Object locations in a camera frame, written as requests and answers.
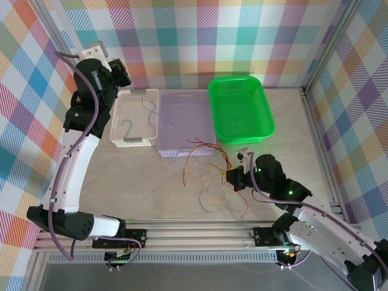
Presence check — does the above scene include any green terminal board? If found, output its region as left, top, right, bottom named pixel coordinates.
left=104, top=250, right=136, bottom=264

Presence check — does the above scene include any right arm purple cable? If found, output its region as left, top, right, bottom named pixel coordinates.
left=248, top=153, right=388, bottom=273

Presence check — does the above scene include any green perforated plastic basket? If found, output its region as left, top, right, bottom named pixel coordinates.
left=207, top=75, right=276, bottom=146

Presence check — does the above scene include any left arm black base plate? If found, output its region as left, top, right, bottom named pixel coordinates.
left=92, top=229, right=149, bottom=250

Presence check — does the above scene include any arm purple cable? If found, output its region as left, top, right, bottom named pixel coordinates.
left=248, top=153, right=388, bottom=273
left=48, top=50, right=143, bottom=271

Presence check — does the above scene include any long aluminium base rail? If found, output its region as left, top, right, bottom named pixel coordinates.
left=32, top=219, right=363, bottom=253

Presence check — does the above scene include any purple perforated plastic basket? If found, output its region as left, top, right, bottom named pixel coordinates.
left=156, top=89, right=218, bottom=159

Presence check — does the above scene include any grey slotted cable duct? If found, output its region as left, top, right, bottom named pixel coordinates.
left=47, top=253, right=281, bottom=265

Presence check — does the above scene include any aluminium side frame rail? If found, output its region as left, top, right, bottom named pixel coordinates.
left=301, top=87, right=345, bottom=215

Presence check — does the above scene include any white perforated plastic basket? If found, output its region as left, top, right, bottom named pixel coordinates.
left=109, top=88, right=161, bottom=149

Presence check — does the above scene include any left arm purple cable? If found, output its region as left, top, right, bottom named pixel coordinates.
left=48, top=50, right=143, bottom=271

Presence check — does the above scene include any aluminium frame post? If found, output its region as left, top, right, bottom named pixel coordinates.
left=303, top=0, right=363, bottom=93
left=32, top=0, right=81, bottom=61

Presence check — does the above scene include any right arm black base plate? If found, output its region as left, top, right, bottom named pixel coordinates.
left=250, top=226, right=292, bottom=248

